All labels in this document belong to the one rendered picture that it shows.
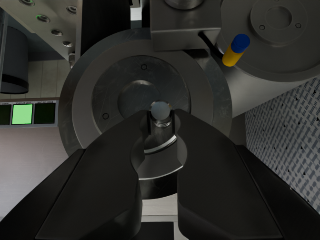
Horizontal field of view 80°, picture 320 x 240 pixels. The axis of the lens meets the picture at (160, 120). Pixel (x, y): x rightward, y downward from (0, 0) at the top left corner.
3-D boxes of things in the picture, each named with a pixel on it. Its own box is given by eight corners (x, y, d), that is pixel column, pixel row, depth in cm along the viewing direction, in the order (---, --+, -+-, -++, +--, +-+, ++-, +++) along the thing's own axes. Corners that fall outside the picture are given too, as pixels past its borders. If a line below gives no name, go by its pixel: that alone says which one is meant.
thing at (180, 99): (130, 35, 15) (211, 90, 14) (135, 49, 17) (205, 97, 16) (69, 112, 14) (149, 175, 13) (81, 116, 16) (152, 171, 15)
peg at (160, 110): (146, 101, 11) (170, 96, 11) (151, 110, 14) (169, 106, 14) (150, 125, 11) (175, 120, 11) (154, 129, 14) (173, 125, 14)
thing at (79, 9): (85, -77, 20) (78, 97, 17) (130, 45, 43) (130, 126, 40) (80, -76, 20) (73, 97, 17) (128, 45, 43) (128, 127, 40)
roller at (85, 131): (161, 14, 16) (245, 124, 15) (166, 95, 42) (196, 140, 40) (46, 87, 16) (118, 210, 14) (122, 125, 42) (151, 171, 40)
